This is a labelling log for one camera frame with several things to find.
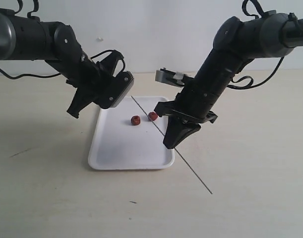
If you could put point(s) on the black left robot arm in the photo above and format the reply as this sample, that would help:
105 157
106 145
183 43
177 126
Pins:
28 38

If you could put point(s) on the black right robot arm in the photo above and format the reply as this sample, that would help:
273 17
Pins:
236 44

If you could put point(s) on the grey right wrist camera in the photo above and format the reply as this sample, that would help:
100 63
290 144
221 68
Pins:
177 79

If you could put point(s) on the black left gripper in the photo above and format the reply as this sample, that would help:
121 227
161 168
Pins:
97 84

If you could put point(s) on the red fruit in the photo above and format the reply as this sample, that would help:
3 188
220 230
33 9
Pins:
152 116
135 120

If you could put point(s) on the white rectangular plastic tray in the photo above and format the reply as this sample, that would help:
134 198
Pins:
119 145

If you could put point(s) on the thin metal skewer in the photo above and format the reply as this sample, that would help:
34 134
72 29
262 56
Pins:
176 150

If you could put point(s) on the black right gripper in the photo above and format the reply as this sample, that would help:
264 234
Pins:
192 105

